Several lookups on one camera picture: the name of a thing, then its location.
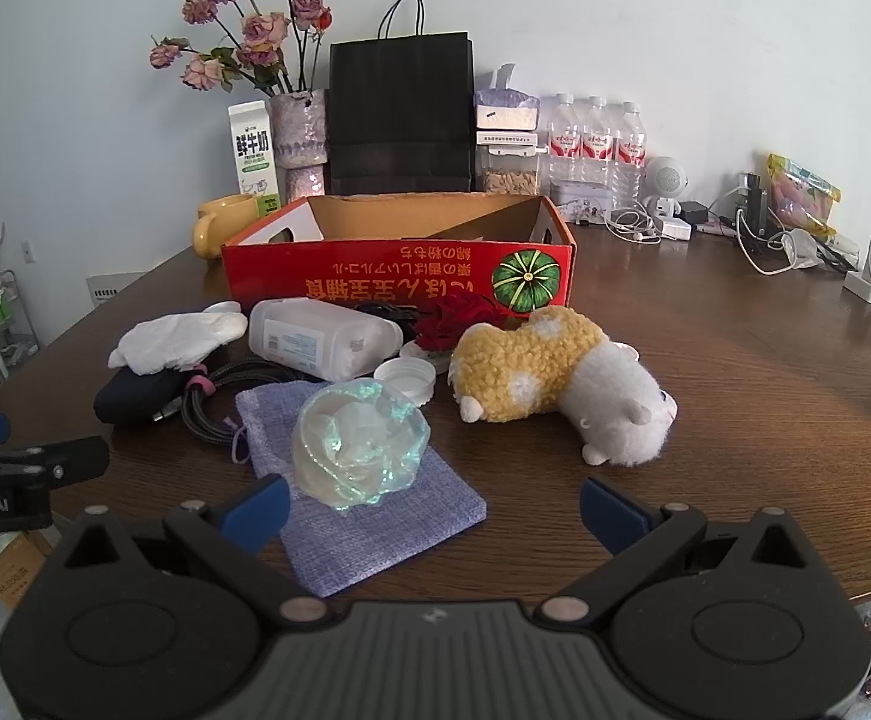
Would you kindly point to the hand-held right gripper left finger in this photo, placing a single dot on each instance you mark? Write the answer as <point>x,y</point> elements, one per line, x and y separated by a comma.
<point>255,510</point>

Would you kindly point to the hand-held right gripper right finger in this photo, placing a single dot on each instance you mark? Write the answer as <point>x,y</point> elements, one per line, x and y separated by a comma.
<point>615,517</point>

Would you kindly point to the black pouch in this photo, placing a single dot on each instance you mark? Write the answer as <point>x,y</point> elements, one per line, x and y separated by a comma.
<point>132,397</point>

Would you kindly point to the iridescent plastic film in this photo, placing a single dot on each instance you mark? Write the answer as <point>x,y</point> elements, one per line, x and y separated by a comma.
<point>360,442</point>

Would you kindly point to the purple fabric pouch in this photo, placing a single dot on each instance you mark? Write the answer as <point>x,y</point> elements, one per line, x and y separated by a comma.
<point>398,532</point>

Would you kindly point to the white tissue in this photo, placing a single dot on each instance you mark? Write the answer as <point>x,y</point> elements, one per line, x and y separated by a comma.
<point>173,337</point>

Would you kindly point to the yellow white plush toy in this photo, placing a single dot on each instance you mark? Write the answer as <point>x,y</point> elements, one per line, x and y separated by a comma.
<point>540,367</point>

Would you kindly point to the translucent plastic bottle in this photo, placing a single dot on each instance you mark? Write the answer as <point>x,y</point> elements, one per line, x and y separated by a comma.
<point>308,337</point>

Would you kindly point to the white ridged bottle cap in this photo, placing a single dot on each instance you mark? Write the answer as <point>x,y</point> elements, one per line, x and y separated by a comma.
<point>405,381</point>

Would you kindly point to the red rose white base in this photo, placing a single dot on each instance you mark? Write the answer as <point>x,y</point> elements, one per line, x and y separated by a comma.
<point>454,319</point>

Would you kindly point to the red cardboard box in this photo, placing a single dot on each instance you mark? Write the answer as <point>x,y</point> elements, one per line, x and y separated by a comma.
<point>375,277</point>

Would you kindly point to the brown cardboard carton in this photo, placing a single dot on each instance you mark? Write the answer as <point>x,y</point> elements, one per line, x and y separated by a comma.
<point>8,566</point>

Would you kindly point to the yellow mug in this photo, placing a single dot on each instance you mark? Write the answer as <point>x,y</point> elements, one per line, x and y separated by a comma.
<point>225,223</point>

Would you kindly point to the white earphones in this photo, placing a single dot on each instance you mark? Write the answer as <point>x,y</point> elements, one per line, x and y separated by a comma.
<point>630,223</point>

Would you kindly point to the white charger block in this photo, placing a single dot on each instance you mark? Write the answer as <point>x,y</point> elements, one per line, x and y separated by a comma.
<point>675,229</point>

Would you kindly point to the black power adapter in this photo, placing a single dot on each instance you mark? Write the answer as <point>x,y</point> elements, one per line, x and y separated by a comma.
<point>694,212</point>

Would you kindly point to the white printed tin box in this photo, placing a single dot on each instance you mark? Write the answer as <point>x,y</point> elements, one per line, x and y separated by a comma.
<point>582,199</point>

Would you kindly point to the small white robot speaker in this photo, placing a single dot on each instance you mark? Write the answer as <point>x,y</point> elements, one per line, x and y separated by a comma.
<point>664,178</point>

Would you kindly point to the white milk carton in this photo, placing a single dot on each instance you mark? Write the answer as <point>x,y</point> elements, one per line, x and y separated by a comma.
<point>252,157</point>

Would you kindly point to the clear seed container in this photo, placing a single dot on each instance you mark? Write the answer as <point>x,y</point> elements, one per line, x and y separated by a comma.
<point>509,178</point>

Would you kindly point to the clear water bottle red label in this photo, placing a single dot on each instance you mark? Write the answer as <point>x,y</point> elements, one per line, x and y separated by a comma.
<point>597,141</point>
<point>565,139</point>
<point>629,150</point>

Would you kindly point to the yellow snack bag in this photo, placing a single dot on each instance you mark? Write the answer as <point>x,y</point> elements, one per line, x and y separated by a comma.
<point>803,195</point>

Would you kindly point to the grey flower vase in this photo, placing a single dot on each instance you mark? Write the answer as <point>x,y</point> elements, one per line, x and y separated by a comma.
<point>297,135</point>

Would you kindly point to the flat white box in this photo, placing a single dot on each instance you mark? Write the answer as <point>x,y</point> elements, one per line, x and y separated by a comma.
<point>507,137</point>

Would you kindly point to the black paper bag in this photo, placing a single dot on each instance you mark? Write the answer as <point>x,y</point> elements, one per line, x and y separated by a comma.
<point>398,112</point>

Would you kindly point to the purple tissue pack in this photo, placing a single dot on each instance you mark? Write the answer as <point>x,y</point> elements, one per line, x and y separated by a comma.
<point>507,101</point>

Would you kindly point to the dried pink flower bouquet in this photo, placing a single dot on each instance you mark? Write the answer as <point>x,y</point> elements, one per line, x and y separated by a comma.
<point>263,30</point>

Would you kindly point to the white wall vent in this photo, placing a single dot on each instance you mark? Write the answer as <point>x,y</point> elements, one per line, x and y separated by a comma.
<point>113,289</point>

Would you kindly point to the white wall outlet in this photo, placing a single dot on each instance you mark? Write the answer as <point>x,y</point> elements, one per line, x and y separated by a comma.
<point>27,251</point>

